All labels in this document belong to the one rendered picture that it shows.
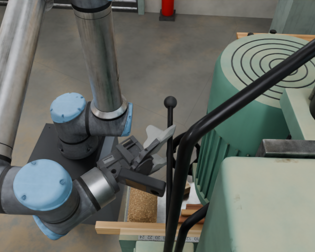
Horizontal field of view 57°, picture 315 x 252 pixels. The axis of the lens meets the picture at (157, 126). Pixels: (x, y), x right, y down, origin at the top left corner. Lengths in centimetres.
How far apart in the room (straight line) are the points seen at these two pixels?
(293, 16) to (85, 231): 228
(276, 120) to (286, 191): 15
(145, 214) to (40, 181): 39
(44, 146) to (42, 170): 92
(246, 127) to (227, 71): 8
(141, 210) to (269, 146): 65
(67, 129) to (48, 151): 23
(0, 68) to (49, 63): 238
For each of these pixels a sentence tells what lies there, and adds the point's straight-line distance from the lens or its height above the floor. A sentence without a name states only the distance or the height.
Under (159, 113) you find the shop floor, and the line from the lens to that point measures 237.
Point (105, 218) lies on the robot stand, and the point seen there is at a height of 11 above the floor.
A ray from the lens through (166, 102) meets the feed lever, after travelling 75.
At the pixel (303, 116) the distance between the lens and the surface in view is 29.
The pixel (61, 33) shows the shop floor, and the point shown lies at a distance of 351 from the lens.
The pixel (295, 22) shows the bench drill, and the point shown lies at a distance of 283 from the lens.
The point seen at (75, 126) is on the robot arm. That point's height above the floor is 81.
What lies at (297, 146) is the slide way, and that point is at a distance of 26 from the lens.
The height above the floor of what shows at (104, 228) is 94.
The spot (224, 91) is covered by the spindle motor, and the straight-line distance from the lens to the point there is 38.
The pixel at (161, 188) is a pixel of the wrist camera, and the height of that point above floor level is 111.
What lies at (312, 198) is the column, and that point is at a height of 152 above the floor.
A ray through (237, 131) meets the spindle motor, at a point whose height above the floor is 141.
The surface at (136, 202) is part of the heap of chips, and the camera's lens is 88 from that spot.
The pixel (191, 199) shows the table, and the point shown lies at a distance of 91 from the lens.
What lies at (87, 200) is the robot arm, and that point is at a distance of 67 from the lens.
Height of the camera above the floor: 170
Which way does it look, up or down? 48 degrees down
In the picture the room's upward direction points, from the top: straight up
